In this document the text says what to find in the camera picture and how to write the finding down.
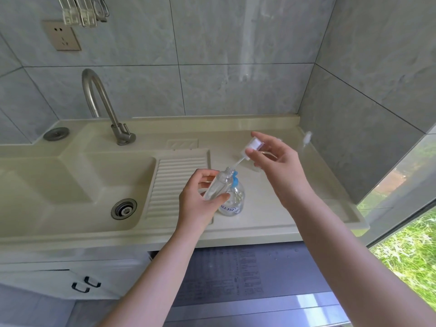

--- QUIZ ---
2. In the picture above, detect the person's left hand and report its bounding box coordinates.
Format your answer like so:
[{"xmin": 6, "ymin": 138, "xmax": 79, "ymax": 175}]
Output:
[{"xmin": 175, "ymin": 168, "xmax": 231, "ymax": 235}]

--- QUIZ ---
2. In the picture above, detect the person's right hand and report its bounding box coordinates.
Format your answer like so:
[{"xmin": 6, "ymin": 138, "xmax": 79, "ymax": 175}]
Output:
[{"xmin": 245, "ymin": 131, "xmax": 312, "ymax": 208}]

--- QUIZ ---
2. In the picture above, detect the clear hand sanitizer pump bottle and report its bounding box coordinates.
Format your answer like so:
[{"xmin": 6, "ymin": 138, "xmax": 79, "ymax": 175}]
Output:
[{"xmin": 218, "ymin": 169, "xmax": 245, "ymax": 217}]

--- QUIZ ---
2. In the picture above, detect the person's right forearm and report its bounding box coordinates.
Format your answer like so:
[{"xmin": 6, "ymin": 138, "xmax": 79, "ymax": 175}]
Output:
[{"xmin": 282, "ymin": 192, "xmax": 436, "ymax": 327}]

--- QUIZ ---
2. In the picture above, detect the person's left forearm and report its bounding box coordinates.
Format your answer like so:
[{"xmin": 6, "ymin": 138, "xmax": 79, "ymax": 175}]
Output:
[{"xmin": 99, "ymin": 224, "xmax": 205, "ymax": 327}]

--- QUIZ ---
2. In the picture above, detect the steel sink drain strainer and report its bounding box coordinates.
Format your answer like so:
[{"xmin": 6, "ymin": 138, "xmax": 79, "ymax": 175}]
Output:
[{"xmin": 110, "ymin": 198, "xmax": 138, "ymax": 221}]

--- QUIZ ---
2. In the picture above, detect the grey washing machine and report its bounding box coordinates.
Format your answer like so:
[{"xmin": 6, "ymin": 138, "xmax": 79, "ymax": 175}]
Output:
[{"xmin": 149, "ymin": 241, "xmax": 352, "ymax": 327}]

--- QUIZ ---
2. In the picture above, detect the curved steel faucet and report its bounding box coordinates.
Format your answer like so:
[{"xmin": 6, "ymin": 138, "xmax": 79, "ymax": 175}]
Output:
[{"xmin": 81, "ymin": 68, "xmax": 137, "ymax": 146}]

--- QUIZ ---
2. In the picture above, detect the cream sink with washboard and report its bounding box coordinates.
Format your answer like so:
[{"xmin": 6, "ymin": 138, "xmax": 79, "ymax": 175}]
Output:
[{"xmin": 0, "ymin": 114, "xmax": 370, "ymax": 266}]

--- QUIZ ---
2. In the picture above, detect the glass window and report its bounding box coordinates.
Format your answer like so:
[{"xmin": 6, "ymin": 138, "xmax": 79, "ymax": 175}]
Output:
[{"xmin": 356, "ymin": 124, "xmax": 436, "ymax": 314}]

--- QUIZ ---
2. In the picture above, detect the round steel hole cover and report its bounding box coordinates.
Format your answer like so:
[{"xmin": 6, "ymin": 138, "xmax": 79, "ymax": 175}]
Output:
[{"xmin": 43, "ymin": 127, "xmax": 70, "ymax": 142}]

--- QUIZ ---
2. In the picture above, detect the white cabinet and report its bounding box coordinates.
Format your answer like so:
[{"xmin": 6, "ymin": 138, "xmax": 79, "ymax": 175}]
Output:
[{"xmin": 0, "ymin": 250, "xmax": 152, "ymax": 300}]

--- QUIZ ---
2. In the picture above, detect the beige wall socket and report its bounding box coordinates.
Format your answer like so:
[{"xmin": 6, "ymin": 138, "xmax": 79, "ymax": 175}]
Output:
[{"xmin": 42, "ymin": 19, "xmax": 82, "ymax": 52}]

